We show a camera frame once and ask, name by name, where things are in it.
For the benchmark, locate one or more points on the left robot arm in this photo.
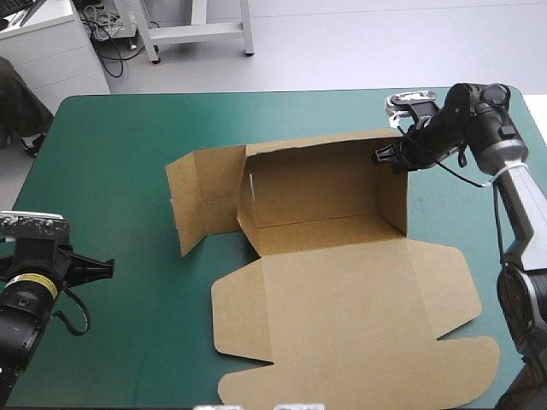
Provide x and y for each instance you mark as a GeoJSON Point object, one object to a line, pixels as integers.
{"type": "Point", "coordinates": [21, 316]}

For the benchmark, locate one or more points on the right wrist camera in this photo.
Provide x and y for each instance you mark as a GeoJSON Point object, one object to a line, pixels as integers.
{"type": "Point", "coordinates": [410, 99]}

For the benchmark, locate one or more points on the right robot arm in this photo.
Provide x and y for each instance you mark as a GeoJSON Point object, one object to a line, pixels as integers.
{"type": "Point", "coordinates": [513, 213]}

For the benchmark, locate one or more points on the person's legs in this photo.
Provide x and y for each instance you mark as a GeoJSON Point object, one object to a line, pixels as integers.
{"type": "Point", "coordinates": [21, 102]}

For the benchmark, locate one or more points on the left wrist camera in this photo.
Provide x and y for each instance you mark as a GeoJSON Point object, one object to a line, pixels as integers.
{"type": "Point", "coordinates": [32, 224]}

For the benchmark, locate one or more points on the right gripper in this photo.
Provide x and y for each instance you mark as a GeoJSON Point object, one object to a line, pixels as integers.
{"type": "Point", "coordinates": [431, 143]}

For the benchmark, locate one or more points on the brown cardboard box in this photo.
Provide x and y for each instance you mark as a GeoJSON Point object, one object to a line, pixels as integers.
{"type": "Point", "coordinates": [342, 299]}

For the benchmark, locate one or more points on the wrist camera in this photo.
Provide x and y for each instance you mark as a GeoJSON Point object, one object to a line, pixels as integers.
{"type": "Point", "coordinates": [410, 99]}
{"type": "Point", "coordinates": [32, 224]}

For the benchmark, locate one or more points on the white metal rack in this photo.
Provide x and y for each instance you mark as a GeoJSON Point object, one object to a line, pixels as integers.
{"type": "Point", "coordinates": [196, 32]}

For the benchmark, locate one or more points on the white cabinet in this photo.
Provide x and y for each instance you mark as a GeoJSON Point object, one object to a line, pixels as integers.
{"type": "Point", "coordinates": [55, 60]}

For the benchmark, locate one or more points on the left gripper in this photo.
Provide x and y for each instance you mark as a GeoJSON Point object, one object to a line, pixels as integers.
{"type": "Point", "coordinates": [36, 256]}

